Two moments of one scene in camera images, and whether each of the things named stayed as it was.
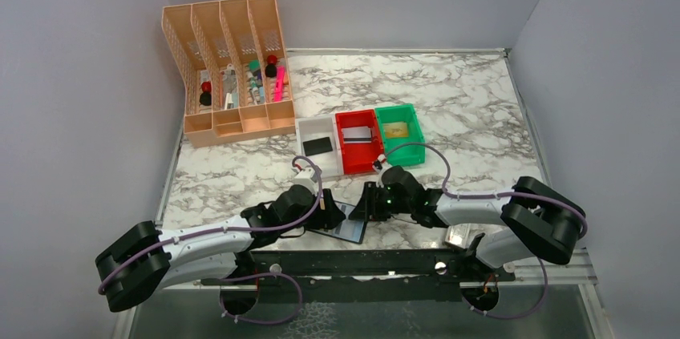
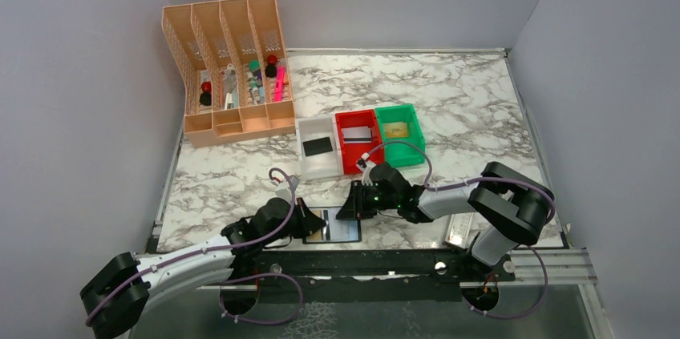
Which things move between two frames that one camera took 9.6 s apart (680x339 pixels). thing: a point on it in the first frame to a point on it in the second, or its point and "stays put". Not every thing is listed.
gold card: x=396 y=129 stays put
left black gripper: x=328 y=208 to x=299 y=217
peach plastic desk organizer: x=230 y=57 stays put
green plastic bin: x=401 y=134 stays put
